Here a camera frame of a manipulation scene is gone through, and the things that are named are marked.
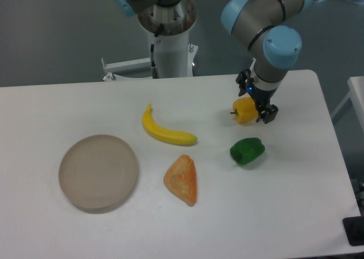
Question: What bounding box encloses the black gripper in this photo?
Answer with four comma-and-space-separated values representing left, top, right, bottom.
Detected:
235, 68, 279, 124

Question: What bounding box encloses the yellow bell pepper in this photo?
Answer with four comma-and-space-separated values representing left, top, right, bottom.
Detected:
230, 97, 258, 124

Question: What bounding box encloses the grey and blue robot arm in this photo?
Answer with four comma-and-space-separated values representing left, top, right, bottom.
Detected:
115, 0, 313, 123

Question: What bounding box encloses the green bell pepper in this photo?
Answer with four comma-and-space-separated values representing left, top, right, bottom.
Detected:
230, 137, 265, 166

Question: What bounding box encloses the yellow banana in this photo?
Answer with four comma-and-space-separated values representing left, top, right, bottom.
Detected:
142, 104, 197, 146

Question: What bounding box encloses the white side table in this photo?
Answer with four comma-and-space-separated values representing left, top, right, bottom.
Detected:
330, 76, 363, 129

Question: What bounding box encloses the orange triangular pastry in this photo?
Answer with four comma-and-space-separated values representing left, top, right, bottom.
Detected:
163, 154, 197, 207

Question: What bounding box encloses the black device at table edge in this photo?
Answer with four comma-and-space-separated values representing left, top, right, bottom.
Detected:
342, 216, 363, 246

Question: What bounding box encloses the beige round plate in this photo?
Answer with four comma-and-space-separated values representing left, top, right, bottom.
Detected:
58, 134, 139, 213

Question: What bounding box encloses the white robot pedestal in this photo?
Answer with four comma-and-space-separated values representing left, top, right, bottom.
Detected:
102, 0, 198, 81

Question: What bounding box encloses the black base cable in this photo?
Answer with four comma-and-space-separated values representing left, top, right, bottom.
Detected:
150, 23, 164, 79

